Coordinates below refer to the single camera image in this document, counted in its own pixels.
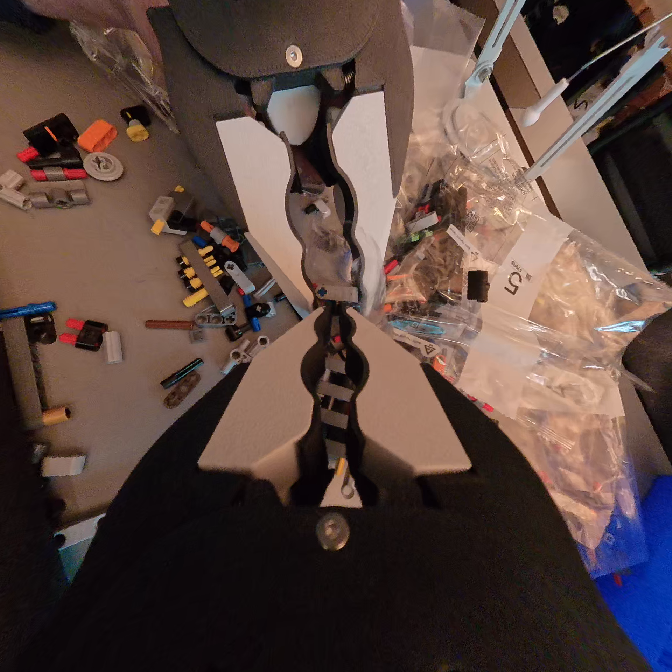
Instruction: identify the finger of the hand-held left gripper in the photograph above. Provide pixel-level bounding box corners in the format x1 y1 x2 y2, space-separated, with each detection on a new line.
215 117 318 318
328 90 400 317

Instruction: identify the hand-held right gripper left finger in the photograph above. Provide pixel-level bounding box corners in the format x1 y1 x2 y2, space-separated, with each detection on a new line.
197 307 331 506

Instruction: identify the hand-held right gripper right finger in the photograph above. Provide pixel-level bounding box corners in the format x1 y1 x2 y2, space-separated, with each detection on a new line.
338 306 473 505

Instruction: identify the pile of toy bricks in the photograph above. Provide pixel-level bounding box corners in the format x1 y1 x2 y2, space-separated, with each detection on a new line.
0 113 295 478

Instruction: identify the person's left hand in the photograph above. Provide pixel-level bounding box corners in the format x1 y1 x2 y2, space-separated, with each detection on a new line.
73 0 171 44

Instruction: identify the flat clear empty bag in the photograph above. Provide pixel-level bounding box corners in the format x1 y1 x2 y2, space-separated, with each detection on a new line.
68 21 179 134

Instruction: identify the grey toy pulley wheel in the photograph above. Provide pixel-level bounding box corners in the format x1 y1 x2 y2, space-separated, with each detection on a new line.
83 152 125 182

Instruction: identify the crumpled clear bag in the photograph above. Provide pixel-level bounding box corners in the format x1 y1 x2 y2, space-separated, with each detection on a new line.
457 362 649 578

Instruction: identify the orange toy panel piece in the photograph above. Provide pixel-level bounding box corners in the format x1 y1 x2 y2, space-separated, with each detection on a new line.
78 120 117 153

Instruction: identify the numbered clear parts bag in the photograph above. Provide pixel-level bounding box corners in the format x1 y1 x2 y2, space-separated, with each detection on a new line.
383 157 672 421

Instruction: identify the long grey toy beam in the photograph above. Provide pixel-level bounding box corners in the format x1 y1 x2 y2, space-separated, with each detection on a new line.
52 513 108 551

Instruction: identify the blue plastic bin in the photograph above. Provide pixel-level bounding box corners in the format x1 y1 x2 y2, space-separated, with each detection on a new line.
577 472 672 672

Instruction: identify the black toy frame assembly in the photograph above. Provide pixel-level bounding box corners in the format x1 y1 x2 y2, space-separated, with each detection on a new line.
317 336 363 473

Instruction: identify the wire page holder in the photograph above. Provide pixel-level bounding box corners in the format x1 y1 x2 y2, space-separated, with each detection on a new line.
521 23 672 128

